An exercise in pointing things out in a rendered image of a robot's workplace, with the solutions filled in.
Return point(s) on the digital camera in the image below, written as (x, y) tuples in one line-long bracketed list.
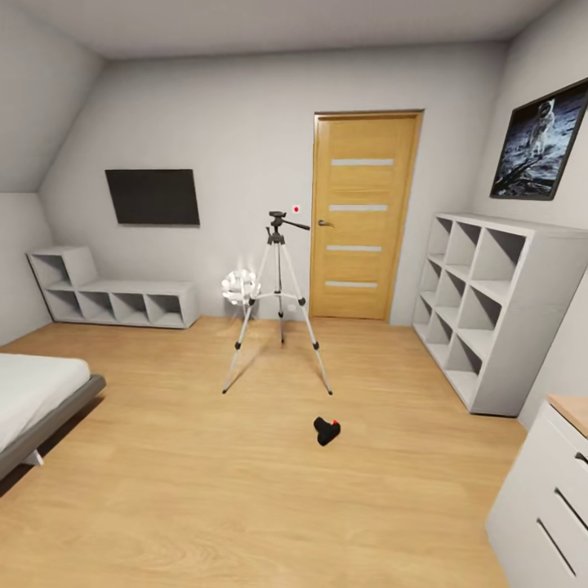
[(327, 431)]

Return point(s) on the bed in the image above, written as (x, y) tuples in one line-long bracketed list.
[(38, 394)]

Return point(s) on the painting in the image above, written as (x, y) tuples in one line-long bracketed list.
[(538, 144)]

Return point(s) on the wall mounted tv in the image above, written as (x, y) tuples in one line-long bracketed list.
[(154, 196)]

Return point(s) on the bookcase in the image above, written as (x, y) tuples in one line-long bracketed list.
[(74, 292), (492, 295)]

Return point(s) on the door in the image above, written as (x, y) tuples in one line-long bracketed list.
[(362, 174)]

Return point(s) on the desk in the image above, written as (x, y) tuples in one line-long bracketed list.
[(538, 524)]

